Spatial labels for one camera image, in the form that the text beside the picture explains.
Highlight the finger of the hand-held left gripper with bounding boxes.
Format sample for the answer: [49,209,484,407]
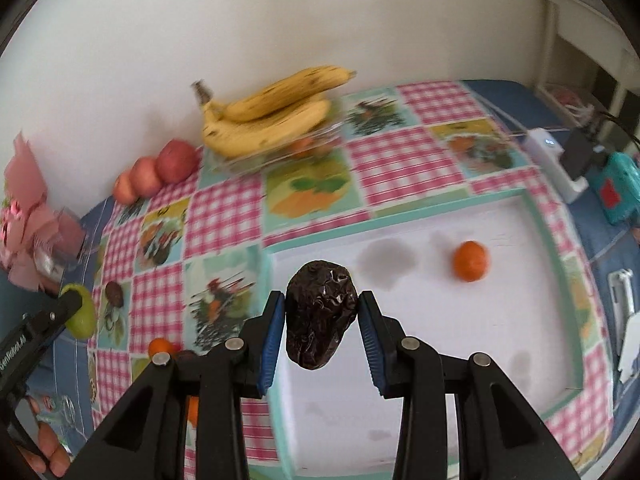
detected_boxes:
[22,290,84,345]

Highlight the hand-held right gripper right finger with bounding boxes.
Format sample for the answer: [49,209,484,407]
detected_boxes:
[356,290,584,480]

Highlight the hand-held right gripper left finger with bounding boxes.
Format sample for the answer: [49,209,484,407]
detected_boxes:
[65,290,287,480]

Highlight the green apple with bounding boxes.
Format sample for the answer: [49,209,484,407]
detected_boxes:
[59,283,96,339]

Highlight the dark wrinkled dried date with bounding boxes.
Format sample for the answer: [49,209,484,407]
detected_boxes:
[285,260,359,372]

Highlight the person's left hand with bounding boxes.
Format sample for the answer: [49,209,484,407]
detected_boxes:
[17,395,72,479]

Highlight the clear glass vase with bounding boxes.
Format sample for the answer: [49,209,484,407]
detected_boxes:
[30,209,97,276]

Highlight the large orange tangerine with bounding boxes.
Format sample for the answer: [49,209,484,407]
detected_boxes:
[453,240,491,282]

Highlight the pink paper bouquet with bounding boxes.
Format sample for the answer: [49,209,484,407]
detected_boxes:
[0,131,87,292]

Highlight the clear plastic container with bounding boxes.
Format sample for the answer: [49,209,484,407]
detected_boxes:
[204,102,347,177]

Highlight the checkered printed tablecloth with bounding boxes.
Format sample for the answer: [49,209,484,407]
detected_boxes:
[86,80,620,480]

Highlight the yellow spotted banana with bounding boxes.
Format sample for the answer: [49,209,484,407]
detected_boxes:
[224,65,359,124]
[192,80,334,159]

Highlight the white plastic stand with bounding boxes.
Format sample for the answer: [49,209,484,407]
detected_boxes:
[606,269,640,387]

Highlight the white power strip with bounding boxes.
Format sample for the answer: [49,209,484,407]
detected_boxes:
[520,127,590,204]

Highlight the black power adapter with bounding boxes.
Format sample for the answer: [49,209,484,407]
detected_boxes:
[559,126,609,181]

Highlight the teal device with red patch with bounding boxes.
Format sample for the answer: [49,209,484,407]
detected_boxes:
[592,152,640,227]

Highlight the white shelf unit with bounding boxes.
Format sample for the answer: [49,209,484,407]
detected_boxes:
[534,0,640,128]

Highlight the thin white cable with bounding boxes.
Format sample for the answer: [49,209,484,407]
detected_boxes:
[477,97,532,137]

